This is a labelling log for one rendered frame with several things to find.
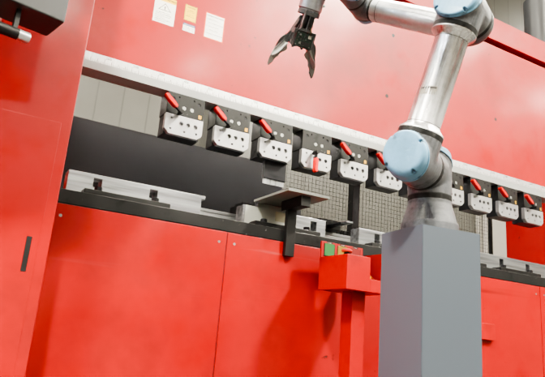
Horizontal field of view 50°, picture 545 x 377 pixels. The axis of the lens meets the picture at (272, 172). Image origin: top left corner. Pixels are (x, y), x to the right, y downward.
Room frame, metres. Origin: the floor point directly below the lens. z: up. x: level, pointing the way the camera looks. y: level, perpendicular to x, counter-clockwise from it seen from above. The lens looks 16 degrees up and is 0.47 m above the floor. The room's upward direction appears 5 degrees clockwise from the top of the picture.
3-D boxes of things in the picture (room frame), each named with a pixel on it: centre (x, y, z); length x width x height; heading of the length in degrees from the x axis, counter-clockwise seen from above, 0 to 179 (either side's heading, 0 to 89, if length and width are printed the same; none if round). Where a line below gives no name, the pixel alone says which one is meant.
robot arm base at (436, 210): (1.52, -0.43, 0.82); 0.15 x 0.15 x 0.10
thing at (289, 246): (2.14, -0.10, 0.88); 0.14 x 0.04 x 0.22; 29
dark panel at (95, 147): (2.64, 0.45, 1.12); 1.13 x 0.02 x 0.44; 119
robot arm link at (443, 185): (1.52, -0.42, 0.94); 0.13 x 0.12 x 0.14; 146
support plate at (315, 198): (2.18, -0.08, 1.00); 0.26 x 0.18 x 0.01; 29
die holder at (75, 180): (2.04, 0.48, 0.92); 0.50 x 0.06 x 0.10; 119
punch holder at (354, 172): (2.49, -0.34, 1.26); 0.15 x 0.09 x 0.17; 119
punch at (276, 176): (2.31, -0.01, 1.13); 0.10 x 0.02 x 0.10; 119
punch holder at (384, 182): (2.58, -0.51, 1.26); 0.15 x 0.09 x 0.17; 119
